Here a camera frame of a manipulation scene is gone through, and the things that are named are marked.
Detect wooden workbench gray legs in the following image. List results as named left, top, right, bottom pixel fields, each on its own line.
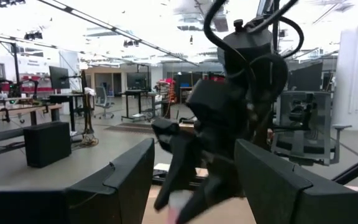
left=0, top=103, right=64, bottom=181

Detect pole with cable bundle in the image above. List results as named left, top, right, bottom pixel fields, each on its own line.
left=80, top=70, right=100, bottom=147

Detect orange cable coil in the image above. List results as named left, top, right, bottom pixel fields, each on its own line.
left=166, top=79, right=177, bottom=104

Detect black monitor desk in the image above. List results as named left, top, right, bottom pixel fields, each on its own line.
left=41, top=92, right=86, bottom=138

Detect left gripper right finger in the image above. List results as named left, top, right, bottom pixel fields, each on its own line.
left=234, top=139, right=358, bottom=224

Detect gray office chair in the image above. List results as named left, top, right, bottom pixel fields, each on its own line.
left=271, top=90, right=353, bottom=167

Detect brown striped floor mat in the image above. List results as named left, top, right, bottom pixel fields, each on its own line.
left=105, top=122, right=155, bottom=135

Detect black computer monitor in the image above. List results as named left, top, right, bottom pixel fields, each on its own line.
left=48, top=65, right=71, bottom=90

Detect black standing desk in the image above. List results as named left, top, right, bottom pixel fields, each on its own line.
left=120, top=88, right=169, bottom=123

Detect black aluminium table frame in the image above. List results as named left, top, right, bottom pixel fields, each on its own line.
left=152, top=148, right=358, bottom=190

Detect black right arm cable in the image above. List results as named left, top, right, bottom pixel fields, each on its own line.
left=203, top=0, right=305, bottom=79

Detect light office chair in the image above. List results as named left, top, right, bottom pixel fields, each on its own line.
left=93, top=85, right=116, bottom=120

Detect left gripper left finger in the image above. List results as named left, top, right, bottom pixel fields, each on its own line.
left=0, top=138, right=155, bottom=224

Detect ceiling light rail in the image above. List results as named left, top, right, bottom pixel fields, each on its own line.
left=37, top=0, right=200, bottom=67

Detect black cube cabinet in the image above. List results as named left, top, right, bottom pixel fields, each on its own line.
left=22, top=120, right=73, bottom=169

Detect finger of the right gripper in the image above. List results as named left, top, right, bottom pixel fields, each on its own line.
left=153, top=136, right=199, bottom=212
left=175, top=154, right=242, bottom=224

